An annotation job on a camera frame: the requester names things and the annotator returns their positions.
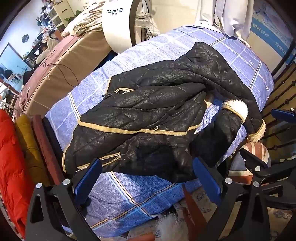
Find black quilted jacket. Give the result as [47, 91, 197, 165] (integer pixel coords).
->
[62, 42, 266, 182]

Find blue wall poster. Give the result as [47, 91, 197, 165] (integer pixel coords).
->
[250, 2, 293, 61]

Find mustard yellow garment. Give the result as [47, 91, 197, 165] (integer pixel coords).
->
[14, 115, 50, 187]

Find white shelf cabinet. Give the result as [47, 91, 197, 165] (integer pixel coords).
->
[49, 3, 71, 33]

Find white round appliance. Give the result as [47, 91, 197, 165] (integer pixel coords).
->
[101, 0, 151, 55]

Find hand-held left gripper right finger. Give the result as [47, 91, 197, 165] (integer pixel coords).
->
[192, 157, 271, 241]

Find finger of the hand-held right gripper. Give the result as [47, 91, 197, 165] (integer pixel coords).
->
[271, 108, 296, 124]
[239, 148, 270, 174]

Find red down jacket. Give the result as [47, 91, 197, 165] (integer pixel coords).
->
[0, 109, 35, 238]

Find white fur trim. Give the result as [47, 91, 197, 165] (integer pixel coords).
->
[154, 212, 189, 241]

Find flag pattern round stool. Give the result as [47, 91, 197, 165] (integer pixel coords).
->
[225, 141, 271, 186]

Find white hanging clothes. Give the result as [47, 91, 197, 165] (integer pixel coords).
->
[195, 0, 252, 40]

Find patterned beige quilt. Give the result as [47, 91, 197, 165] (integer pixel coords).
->
[61, 0, 108, 37]

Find glass jar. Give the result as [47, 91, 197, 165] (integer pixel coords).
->
[135, 12, 153, 29]

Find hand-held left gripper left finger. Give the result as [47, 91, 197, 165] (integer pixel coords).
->
[25, 158, 103, 241]

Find red-brown wooden bar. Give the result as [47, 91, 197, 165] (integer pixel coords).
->
[182, 184, 208, 234]

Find maroon garment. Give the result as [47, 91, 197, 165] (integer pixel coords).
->
[32, 115, 66, 186]

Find brown bed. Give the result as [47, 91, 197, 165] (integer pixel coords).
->
[13, 29, 114, 118]

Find patterned floor rug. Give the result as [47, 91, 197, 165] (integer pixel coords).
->
[126, 188, 294, 241]

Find blue plaid bed sheet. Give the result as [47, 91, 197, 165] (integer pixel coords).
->
[45, 25, 274, 238]

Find orange object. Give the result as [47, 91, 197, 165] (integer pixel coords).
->
[128, 232, 156, 241]

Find wall mirror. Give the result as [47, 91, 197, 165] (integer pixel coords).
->
[0, 42, 33, 87]

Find black cable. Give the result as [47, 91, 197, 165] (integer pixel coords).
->
[38, 47, 81, 87]

